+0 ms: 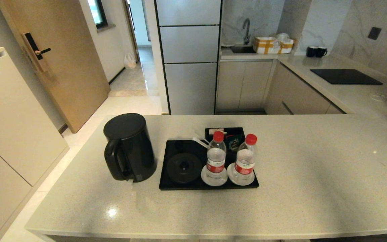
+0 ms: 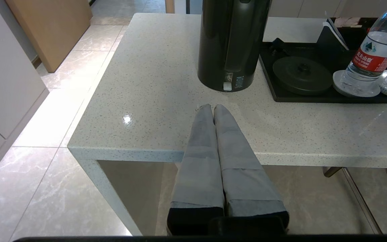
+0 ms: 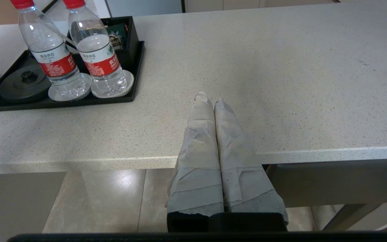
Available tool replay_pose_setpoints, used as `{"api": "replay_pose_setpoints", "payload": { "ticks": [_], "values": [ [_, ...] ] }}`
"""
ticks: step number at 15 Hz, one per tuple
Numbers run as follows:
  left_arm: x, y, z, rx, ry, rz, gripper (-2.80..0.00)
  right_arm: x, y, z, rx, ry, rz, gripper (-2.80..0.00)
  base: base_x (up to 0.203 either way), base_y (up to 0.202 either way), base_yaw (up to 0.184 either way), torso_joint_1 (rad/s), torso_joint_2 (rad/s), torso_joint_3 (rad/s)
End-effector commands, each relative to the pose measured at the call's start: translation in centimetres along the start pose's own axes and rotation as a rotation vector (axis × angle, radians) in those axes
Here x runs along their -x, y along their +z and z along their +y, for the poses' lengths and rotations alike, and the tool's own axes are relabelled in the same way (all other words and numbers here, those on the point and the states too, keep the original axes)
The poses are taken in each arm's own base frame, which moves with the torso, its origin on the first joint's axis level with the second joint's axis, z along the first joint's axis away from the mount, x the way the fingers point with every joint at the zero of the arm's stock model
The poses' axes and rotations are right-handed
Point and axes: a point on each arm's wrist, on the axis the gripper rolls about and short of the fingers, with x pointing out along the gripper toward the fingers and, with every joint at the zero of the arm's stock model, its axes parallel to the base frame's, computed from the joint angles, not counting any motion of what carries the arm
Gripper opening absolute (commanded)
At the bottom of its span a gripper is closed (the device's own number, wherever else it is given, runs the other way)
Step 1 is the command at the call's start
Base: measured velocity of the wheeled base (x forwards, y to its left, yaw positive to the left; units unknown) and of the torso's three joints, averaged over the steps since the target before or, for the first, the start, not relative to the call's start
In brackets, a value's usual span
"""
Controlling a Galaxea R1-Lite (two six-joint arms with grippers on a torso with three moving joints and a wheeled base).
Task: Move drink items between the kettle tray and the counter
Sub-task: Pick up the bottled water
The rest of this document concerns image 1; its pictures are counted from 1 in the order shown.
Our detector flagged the black kettle tray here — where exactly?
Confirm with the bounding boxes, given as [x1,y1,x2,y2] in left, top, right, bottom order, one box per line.
[159,139,260,191]

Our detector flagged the round black kettle base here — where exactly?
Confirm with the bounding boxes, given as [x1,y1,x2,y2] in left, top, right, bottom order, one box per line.
[166,153,203,184]

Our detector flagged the black electric kettle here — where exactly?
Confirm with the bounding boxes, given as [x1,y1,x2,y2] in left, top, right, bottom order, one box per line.
[103,113,158,183]

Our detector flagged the white spoon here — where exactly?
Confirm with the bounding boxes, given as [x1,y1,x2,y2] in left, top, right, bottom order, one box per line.
[192,137,210,148]

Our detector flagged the black sachet box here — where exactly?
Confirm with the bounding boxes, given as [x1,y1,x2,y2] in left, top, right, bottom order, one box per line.
[205,127,246,152]

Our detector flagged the red-capped water bottle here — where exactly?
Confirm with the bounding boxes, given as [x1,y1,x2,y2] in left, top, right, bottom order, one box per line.
[206,131,227,180]
[234,134,258,179]

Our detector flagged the dark tea sachet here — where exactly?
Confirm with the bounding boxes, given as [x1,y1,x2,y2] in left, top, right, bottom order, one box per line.
[226,134,245,152]

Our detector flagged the white saucer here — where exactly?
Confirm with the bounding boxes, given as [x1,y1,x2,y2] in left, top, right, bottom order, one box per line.
[227,167,255,186]
[201,164,228,187]

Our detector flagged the silver refrigerator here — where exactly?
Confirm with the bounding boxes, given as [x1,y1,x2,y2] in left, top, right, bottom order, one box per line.
[154,0,223,115]

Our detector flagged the white plastic bag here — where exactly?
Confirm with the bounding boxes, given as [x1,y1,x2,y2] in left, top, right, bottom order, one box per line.
[124,52,137,70]

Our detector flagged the beige lower kitchen cabinets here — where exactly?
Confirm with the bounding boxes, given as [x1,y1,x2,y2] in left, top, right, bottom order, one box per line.
[216,60,347,115]

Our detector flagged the kitchen faucet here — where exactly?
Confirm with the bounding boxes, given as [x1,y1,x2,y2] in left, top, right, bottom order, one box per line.
[242,18,251,45]

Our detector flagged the white and yellow box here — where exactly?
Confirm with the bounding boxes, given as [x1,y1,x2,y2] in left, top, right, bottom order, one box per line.
[253,36,295,54]

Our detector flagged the wooden door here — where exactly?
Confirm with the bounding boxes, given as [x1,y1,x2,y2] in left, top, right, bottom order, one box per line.
[0,0,111,133]

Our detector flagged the window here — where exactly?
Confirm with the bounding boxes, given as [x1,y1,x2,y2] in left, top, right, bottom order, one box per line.
[87,0,108,29]

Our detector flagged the black induction cooktop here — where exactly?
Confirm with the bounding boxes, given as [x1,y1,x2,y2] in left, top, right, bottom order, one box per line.
[310,69,383,85]

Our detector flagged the black door lock handle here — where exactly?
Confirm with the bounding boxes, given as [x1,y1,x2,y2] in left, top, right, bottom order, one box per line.
[21,32,51,74]

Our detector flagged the beige wall cabinet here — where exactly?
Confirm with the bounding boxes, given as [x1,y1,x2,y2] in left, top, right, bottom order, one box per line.
[0,47,70,242]

